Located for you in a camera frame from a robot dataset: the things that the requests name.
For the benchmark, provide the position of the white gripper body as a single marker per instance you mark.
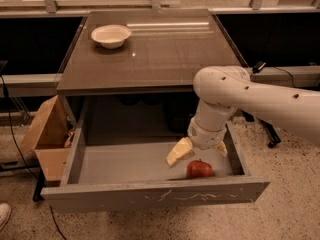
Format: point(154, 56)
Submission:
point(205, 138)

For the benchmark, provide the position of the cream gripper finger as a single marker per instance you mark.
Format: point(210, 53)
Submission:
point(221, 148)
point(181, 151)

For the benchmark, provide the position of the red apple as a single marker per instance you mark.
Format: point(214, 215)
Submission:
point(199, 169)

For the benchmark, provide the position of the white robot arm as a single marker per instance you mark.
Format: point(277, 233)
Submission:
point(222, 90)

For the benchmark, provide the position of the open grey top drawer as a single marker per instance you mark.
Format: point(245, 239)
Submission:
point(117, 161)

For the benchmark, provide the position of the grey cabinet with counter top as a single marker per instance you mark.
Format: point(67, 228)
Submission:
point(159, 60)

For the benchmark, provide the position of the black table leg with caster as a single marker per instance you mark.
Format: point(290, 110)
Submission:
point(274, 139)

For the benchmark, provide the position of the white paper bowl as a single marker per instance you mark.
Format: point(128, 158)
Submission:
point(111, 36)

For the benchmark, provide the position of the brown cardboard box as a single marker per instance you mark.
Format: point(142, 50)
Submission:
point(45, 140)

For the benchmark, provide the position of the white shoe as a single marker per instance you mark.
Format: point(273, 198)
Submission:
point(5, 212)

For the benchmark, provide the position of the small black adapter on rail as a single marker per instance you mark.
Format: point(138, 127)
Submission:
point(258, 67)

